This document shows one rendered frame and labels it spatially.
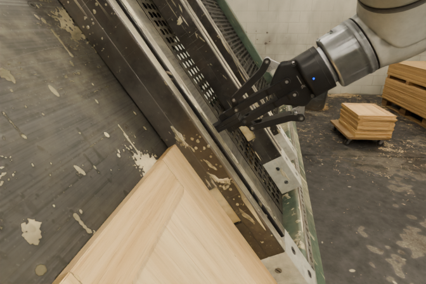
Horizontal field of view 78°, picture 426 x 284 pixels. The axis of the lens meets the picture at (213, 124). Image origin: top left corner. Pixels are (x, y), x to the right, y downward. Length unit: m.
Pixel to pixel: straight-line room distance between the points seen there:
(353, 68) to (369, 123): 3.16
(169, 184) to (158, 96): 0.14
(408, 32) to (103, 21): 0.42
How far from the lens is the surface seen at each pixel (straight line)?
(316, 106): 4.80
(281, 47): 5.59
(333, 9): 5.81
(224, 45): 0.98
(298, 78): 0.46
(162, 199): 0.38
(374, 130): 3.67
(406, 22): 0.42
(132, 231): 0.33
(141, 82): 0.45
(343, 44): 0.43
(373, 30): 0.43
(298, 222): 0.81
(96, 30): 0.47
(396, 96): 5.32
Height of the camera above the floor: 1.42
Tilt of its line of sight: 21 degrees down
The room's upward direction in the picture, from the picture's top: straight up
